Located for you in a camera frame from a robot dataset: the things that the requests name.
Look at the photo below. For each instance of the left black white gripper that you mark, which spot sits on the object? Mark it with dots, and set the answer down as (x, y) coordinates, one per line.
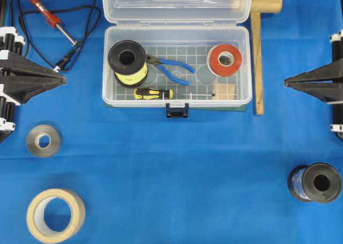
(20, 89)

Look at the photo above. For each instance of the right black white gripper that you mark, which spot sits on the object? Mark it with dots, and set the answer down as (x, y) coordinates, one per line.
(308, 82)

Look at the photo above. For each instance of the clear plastic toolbox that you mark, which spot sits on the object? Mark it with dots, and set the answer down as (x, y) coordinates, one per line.
(181, 31)

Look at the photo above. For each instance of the grey metallic tape roll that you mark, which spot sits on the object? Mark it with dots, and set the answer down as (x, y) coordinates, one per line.
(43, 141)

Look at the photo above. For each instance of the wooden mallet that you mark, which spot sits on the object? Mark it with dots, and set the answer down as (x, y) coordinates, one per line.
(257, 8)

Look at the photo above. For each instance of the small wooden block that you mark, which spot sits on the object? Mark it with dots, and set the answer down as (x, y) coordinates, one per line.
(224, 92)

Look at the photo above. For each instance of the red tape roll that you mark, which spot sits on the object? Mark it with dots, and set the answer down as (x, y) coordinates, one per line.
(224, 60)

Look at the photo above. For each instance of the yellow black screwdriver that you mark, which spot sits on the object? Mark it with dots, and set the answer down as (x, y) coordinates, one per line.
(150, 93)

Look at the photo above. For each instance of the beige masking tape roll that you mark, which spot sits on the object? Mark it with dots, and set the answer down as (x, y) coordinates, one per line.
(55, 215)

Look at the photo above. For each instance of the blue table cloth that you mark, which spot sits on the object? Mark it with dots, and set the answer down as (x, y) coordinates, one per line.
(215, 177)

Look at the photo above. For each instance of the red handled soldering iron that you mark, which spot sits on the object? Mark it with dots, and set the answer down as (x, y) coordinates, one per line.
(53, 21)

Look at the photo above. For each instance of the blue wire spool black flanges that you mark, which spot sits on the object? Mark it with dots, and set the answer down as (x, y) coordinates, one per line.
(319, 183)

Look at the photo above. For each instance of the yellow wire spool black flanges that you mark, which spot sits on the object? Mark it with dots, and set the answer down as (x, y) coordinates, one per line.
(127, 59)

